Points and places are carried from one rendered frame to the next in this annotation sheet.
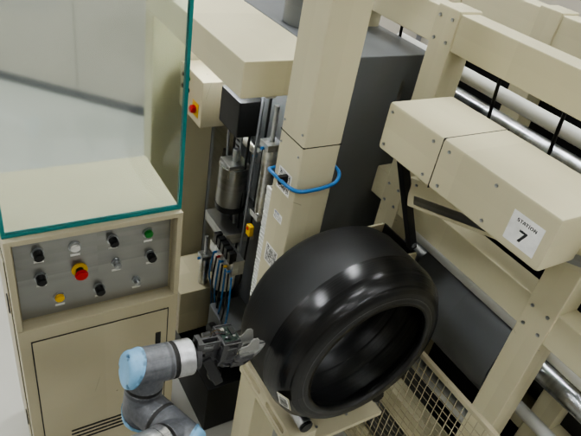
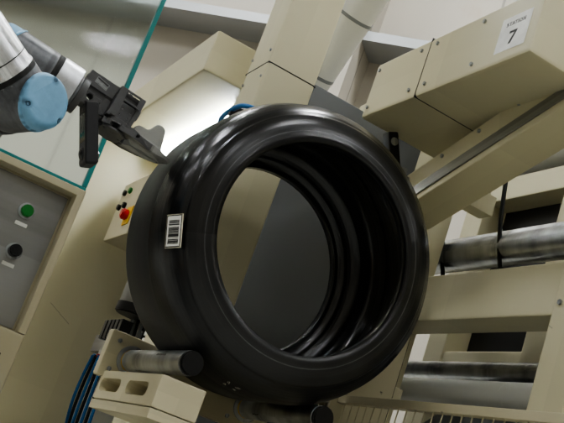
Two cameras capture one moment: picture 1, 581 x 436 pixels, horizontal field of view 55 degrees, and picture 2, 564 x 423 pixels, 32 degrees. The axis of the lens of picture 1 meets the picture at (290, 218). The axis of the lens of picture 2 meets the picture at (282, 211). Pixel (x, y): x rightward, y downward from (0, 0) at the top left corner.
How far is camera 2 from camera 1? 1.90 m
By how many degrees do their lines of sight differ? 53
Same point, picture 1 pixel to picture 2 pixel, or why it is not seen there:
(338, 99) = (317, 26)
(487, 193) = (476, 37)
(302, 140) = (268, 55)
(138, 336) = not seen: outside the picture
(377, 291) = (336, 118)
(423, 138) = (410, 60)
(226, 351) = (121, 98)
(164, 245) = (39, 248)
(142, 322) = not seen: outside the picture
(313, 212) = not seen: hidden behind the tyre
